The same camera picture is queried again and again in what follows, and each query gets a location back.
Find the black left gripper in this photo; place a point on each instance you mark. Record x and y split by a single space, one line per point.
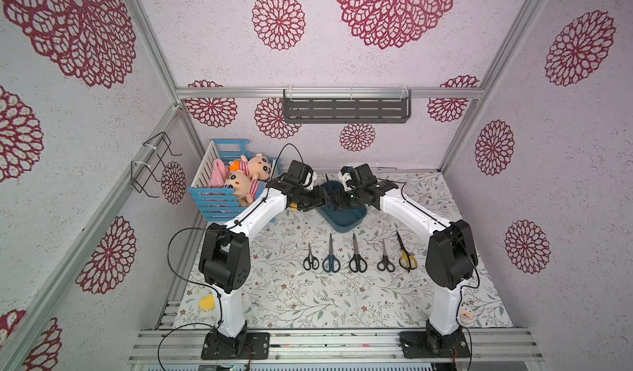
319 197

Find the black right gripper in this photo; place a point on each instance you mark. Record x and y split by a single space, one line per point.
354 195

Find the small black scissors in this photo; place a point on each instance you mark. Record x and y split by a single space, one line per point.
311 262
385 264

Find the blue handled scissors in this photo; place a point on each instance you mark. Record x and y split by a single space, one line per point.
331 264

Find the yellow handled scissors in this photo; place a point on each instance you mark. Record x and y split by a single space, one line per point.
407 261

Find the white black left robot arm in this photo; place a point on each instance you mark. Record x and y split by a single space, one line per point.
225 259

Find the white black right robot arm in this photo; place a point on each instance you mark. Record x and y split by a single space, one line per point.
451 253

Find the teal plastic storage box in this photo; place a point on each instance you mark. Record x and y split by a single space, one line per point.
341 220

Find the rear pink pig plush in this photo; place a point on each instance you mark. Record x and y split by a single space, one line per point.
259 166

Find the pink pig plush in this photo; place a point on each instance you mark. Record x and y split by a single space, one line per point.
259 166
243 187

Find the front pink pig plush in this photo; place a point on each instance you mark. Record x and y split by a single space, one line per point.
243 187

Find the blue white slatted toy crate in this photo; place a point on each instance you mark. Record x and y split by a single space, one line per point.
219 205

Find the pink fluffy plush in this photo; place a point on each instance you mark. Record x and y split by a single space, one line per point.
219 174

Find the yellow toy on floor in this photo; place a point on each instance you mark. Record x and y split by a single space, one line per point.
208 303

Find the small cow figurine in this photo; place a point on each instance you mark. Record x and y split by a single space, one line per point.
466 315

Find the grey wall shelf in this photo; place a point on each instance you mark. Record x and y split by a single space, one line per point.
330 111

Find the black wire wall rack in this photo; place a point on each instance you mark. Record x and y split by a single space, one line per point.
144 170

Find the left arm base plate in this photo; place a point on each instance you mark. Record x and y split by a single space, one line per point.
247 345

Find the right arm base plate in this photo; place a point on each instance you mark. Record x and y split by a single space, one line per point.
430 343

